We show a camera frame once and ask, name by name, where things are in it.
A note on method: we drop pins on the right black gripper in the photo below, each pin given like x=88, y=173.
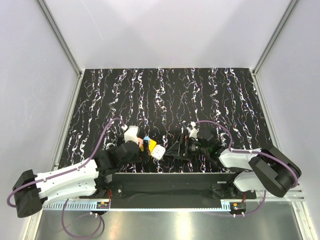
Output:
x=175, y=149

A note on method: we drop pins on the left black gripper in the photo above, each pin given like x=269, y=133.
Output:
x=143, y=156

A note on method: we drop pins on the white plug adapter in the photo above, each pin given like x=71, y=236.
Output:
x=158, y=152

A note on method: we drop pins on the pink plug adapter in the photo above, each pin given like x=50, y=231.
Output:
x=141, y=144

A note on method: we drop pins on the light blue plug adapter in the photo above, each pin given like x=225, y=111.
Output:
x=147, y=138

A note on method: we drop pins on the yellow socket block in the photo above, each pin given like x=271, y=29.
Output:
x=151, y=146

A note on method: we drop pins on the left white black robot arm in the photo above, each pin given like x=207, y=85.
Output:
x=32, y=192

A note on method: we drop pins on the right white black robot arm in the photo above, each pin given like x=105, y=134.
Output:
x=266, y=169

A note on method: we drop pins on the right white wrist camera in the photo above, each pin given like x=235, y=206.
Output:
x=192, y=131

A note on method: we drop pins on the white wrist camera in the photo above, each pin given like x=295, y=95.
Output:
x=130, y=133
x=192, y=131

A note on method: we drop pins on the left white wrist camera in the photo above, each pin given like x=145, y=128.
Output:
x=130, y=133

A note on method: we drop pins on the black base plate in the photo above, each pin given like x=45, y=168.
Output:
x=169, y=192

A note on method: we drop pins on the left aluminium frame post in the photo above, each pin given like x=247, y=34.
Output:
x=45, y=10

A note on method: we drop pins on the aluminium frame post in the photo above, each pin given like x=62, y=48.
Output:
x=45, y=10
x=275, y=35

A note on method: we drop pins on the right aluminium frame post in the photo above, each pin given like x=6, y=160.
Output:
x=275, y=35

